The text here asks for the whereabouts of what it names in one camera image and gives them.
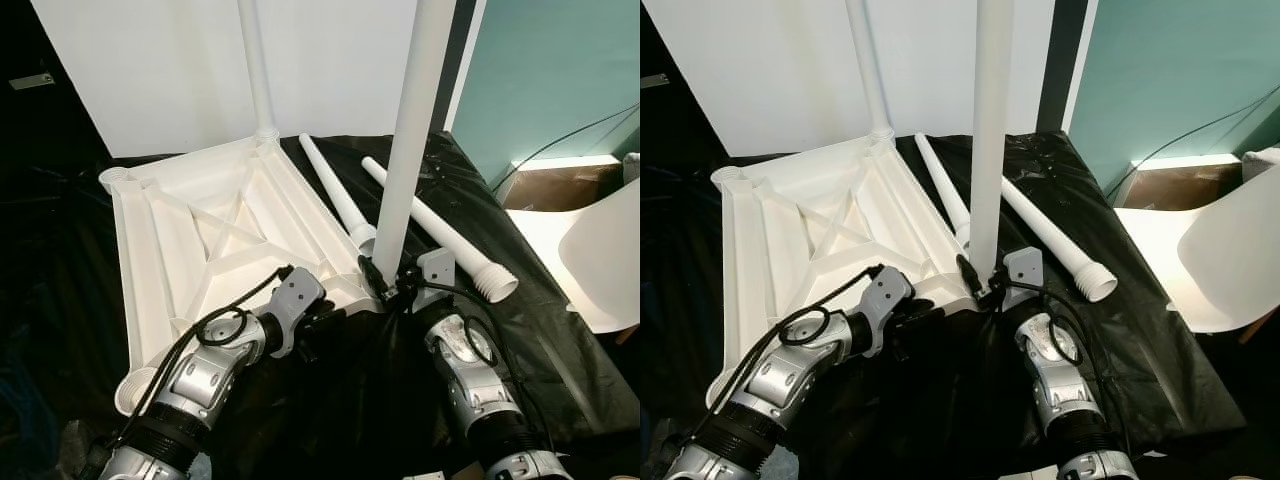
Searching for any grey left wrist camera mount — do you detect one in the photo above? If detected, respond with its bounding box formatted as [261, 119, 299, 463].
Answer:
[265, 268, 326, 356]
[855, 268, 913, 356]

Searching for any dark grey post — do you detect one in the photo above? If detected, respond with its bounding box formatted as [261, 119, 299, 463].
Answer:
[1035, 0, 1089, 133]
[430, 0, 488, 136]

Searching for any white plastic shell chair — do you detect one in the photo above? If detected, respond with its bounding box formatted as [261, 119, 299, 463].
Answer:
[505, 178, 641, 334]
[1115, 165, 1280, 334]

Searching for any thin black wall cable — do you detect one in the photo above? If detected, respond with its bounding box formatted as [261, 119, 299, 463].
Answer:
[1105, 85, 1280, 196]
[488, 105, 641, 196]

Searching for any white plastic children table top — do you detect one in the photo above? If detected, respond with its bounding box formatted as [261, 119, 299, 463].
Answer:
[98, 135, 386, 416]
[708, 130, 986, 411]

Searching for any brown cardboard box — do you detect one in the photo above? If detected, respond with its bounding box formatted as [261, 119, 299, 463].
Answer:
[500, 160, 626, 211]

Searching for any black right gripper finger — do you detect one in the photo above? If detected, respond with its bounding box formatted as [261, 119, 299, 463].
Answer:
[954, 252, 989, 301]
[357, 254, 393, 303]

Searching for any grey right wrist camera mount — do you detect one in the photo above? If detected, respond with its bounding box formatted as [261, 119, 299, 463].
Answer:
[415, 248, 456, 311]
[1002, 248, 1044, 311]

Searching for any black plastic sheet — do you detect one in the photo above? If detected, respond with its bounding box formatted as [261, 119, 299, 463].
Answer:
[640, 128, 1246, 480]
[0, 130, 641, 480]

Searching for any large white board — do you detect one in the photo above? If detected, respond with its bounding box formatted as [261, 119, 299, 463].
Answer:
[30, 0, 461, 159]
[640, 0, 1056, 159]

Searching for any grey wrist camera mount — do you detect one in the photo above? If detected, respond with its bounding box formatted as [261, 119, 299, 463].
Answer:
[855, 268, 913, 356]
[265, 268, 326, 356]
[1002, 248, 1044, 311]
[415, 248, 456, 311]

